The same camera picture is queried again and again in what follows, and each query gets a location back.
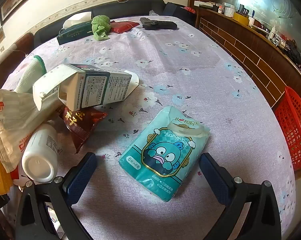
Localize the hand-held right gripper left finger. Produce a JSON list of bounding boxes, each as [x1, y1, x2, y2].
[[15, 152, 98, 240]]

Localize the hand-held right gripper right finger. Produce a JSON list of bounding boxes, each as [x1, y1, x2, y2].
[[199, 152, 282, 240]]

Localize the brown snack bag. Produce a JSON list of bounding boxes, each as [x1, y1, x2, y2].
[[56, 104, 108, 155]]

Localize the teal cartoon tissue pack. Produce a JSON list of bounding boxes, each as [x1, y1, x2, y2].
[[118, 105, 211, 202]]

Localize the translucent striped plastic bag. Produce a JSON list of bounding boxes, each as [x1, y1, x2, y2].
[[0, 88, 56, 173]]

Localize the white milk carton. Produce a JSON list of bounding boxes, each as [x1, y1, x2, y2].
[[32, 64, 140, 112]]

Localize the red plastic basket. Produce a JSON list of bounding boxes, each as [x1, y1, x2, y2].
[[274, 86, 301, 172]]

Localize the white plastic bottle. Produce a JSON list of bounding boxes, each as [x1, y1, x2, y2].
[[22, 123, 59, 183]]

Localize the floral tablecloth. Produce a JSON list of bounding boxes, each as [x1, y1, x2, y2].
[[0, 15, 297, 240]]

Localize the white glove green cuff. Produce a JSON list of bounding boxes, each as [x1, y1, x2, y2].
[[14, 55, 46, 94]]

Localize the wooden brick-pattern cabinet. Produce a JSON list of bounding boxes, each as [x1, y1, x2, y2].
[[188, 0, 301, 110]]

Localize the dark green tissue box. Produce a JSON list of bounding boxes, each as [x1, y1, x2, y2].
[[57, 13, 94, 46]]

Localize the brown armchair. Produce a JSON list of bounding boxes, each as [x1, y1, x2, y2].
[[0, 32, 34, 88]]

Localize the black handbags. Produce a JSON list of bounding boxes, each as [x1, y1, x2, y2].
[[278, 39, 301, 64]]

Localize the green cloth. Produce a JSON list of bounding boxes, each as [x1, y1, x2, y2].
[[91, 15, 111, 41]]

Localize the red pouch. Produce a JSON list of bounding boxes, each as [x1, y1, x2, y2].
[[110, 21, 140, 34]]

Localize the black toy pistol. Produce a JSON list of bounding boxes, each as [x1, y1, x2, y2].
[[140, 17, 178, 30]]

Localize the black sofa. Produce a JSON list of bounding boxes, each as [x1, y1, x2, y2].
[[34, 0, 166, 48]]

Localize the framed wall painting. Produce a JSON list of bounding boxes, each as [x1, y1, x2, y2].
[[0, 0, 63, 25]]

